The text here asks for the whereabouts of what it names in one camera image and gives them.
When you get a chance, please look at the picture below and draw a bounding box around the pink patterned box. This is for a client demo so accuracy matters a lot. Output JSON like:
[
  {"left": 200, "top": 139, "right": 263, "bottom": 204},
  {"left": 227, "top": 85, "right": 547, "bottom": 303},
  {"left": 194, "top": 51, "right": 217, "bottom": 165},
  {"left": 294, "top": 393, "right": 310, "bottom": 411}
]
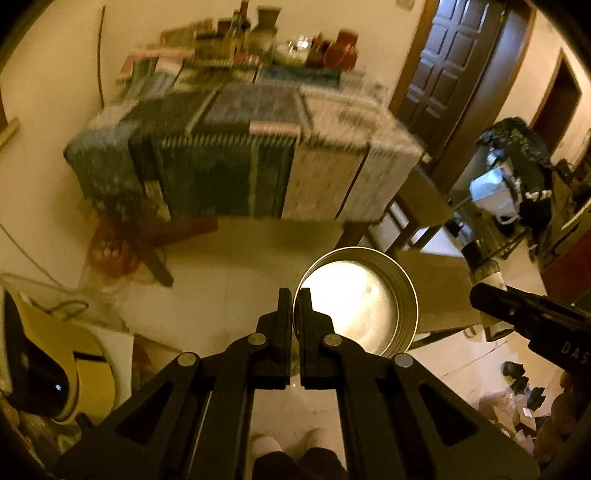
[{"left": 121, "top": 48, "right": 195, "bottom": 77}]

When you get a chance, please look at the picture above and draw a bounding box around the metal bowl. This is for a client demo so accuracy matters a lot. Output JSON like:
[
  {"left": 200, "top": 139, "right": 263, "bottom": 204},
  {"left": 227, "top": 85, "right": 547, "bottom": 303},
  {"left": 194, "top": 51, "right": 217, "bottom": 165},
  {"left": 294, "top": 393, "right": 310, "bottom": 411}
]
[{"left": 293, "top": 247, "right": 420, "bottom": 358}]

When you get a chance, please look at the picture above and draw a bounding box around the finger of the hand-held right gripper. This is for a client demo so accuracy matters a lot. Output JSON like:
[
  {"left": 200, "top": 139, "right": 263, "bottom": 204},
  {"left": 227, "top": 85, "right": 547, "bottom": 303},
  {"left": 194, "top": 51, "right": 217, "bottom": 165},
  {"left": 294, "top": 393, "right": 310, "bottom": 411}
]
[{"left": 469, "top": 282, "right": 591, "bottom": 340}]

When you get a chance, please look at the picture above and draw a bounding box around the red thermos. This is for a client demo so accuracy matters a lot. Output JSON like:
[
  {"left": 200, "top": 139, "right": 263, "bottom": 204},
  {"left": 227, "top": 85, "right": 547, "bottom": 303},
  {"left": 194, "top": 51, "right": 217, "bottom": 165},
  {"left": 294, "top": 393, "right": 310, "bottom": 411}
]
[{"left": 323, "top": 28, "right": 360, "bottom": 71}]

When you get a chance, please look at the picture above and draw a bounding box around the person's right hand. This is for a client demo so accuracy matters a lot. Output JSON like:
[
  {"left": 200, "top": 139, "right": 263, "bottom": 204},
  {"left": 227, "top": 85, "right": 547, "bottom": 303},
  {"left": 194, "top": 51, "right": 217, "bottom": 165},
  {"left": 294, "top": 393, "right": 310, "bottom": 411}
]
[{"left": 538, "top": 369, "right": 583, "bottom": 464}]

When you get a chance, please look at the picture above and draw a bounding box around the person's leg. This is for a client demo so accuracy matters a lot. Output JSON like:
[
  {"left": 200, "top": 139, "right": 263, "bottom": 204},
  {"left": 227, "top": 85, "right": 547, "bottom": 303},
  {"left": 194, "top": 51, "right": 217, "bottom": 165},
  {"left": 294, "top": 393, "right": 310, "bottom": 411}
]
[
  {"left": 252, "top": 452, "right": 296, "bottom": 480},
  {"left": 298, "top": 447, "right": 348, "bottom": 480}
]

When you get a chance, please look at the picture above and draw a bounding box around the black-lid glass jar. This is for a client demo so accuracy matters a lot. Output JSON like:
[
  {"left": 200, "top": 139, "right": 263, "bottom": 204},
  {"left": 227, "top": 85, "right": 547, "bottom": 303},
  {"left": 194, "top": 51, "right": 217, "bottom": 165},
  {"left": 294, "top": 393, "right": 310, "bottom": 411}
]
[{"left": 194, "top": 34, "right": 222, "bottom": 61}]

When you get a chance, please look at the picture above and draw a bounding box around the wide brown door frame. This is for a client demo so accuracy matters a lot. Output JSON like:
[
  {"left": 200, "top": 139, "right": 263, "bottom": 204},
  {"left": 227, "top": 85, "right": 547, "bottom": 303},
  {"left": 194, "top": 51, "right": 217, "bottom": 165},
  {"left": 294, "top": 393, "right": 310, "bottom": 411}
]
[{"left": 388, "top": 0, "right": 539, "bottom": 195}]

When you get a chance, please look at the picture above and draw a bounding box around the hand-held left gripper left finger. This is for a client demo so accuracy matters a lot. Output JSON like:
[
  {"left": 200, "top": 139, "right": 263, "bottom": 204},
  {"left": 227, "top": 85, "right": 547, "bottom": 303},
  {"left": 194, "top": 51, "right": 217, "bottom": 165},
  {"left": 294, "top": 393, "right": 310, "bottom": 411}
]
[{"left": 55, "top": 287, "right": 294, "bottom": 480}]

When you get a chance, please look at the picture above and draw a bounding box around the white slipper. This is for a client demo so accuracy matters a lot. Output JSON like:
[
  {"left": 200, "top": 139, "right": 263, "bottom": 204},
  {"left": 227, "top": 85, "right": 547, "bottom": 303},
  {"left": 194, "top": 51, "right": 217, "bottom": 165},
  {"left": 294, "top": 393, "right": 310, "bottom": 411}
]
[
  {"left": 300, "top": 428, "right": 331, "bottom": 450},
  {"left": 252, "top": 436, "right": 283, "bottom": 460}
]

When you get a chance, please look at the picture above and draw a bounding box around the pile of dark clothes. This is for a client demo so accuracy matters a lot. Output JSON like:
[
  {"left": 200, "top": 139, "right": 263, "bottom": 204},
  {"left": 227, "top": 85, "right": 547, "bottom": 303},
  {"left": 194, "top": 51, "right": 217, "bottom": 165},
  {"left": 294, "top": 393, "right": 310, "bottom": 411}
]
[{"left": 478, "top": 117, "right": 552, "bottom": 185}]

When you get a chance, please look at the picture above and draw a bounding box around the brown sauce bottle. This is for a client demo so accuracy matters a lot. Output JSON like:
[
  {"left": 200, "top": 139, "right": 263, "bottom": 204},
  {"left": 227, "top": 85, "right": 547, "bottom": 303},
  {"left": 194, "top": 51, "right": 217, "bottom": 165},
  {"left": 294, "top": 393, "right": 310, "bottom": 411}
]
[{"left": 307, "top": 34, "right": 326, "bottom": 65}]

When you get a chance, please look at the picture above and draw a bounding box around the patterned snack bag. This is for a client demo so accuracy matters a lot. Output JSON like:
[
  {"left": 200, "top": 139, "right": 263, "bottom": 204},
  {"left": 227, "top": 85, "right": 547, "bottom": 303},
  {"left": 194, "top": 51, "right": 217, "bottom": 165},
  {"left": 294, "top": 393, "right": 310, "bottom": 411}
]
[{"left": 159, "top": 18, "right": 215, "bottom": 47}]

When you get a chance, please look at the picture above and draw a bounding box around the thin wooden stick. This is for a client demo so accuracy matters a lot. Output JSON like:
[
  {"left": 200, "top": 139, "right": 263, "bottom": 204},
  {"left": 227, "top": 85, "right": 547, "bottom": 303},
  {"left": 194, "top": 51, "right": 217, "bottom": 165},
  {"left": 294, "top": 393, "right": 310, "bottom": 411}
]
[{"left": 97, "top": 6, "right": 109, "bottom": 104}]

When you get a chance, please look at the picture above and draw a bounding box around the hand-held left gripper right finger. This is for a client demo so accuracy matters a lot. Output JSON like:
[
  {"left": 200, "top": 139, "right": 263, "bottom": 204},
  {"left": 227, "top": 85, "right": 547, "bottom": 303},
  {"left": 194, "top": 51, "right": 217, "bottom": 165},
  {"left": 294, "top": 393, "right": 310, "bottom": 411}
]
[{"left": 298, "top": 287, "right": 541, "bottom": 480}]

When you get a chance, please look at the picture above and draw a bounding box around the table with patchwork cloth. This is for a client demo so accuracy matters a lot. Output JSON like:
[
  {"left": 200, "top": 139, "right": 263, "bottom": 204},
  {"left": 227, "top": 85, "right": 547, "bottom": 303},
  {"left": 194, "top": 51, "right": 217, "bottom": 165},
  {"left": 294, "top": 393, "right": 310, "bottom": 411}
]
[{"left": 64, "top": 60, "right": 426, "bottom": 221}]

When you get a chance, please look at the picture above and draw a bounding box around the narrow brown door frame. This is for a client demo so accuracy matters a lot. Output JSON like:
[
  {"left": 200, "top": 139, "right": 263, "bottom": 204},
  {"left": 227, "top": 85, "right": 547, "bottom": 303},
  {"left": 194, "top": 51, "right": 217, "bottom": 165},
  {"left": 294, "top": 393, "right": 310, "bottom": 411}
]
[{"left": 531, "top": 48, "right": 583, "bottom": 139}]

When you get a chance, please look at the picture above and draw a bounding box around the brown panelled door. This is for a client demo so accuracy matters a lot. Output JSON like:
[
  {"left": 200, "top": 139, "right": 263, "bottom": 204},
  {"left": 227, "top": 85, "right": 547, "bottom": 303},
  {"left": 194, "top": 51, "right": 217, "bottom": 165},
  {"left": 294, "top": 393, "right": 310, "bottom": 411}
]
[{"left": 397, "top": 0, "right": 504, "bottom": 153}]

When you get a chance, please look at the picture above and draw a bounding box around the person's right leg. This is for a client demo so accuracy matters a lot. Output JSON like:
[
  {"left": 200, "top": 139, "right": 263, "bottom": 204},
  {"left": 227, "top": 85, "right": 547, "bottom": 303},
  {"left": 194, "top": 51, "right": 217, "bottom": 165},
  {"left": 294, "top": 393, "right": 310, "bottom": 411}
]
[{"left": 298, "top": 447, "right": 348, "bottom": 480}]

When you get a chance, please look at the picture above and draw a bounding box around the yellow and black appliance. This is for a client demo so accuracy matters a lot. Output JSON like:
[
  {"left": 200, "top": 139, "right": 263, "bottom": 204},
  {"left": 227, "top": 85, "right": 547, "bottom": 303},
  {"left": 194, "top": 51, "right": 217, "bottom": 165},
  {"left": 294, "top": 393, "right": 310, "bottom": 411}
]
[{"left": 0, "top": 288, "right": 116, "bottom": 423}]

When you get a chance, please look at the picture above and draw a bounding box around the person's left leg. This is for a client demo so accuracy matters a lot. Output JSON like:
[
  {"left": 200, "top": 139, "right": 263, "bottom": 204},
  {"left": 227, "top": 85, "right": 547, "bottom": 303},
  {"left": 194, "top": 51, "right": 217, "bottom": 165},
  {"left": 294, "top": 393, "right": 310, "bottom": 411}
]
[{"left": 252, "top": 452, "right": 296, "bottom": 480}]

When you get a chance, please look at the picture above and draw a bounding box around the red basin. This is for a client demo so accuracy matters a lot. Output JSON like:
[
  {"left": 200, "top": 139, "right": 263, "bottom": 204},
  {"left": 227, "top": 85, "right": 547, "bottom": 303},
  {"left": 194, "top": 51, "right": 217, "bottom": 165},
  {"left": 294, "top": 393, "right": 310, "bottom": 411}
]
[{"left": 88, "top": 222, "right": 141, "bottom": 278}]

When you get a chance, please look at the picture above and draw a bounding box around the white plastic bag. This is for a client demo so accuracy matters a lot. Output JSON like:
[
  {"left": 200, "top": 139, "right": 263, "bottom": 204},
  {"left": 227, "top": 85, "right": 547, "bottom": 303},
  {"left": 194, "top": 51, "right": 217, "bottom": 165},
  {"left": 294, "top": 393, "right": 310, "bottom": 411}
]
[{"left": 469, "top": 167, "right": 520, "bottom": 224}]

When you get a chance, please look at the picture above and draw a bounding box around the large glass jar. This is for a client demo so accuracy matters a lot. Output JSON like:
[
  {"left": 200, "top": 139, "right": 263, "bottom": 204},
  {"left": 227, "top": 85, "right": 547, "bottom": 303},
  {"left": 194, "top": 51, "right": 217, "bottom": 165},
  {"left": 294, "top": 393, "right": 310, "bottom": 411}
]
[{"left": 247, "top": 28, "right": 275, "bottom": 58}]

